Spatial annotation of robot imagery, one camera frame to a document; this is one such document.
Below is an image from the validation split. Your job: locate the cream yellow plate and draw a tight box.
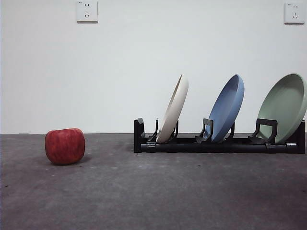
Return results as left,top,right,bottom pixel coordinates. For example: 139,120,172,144
155,74,189,144

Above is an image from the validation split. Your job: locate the red yellow apple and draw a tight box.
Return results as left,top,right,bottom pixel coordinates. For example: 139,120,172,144
44,127,86,165

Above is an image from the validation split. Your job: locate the black plate rack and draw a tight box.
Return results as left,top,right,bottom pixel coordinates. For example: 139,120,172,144
134,117,307,154

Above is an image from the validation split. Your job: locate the blue plate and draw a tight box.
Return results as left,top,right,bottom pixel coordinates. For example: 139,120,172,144
208,74,246,142

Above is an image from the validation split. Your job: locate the green plate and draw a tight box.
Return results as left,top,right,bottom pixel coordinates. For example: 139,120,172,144
257,73,307,144

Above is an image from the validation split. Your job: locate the white wall socket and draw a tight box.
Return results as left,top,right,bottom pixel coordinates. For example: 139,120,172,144
77,0,99,23
284,2,302,24

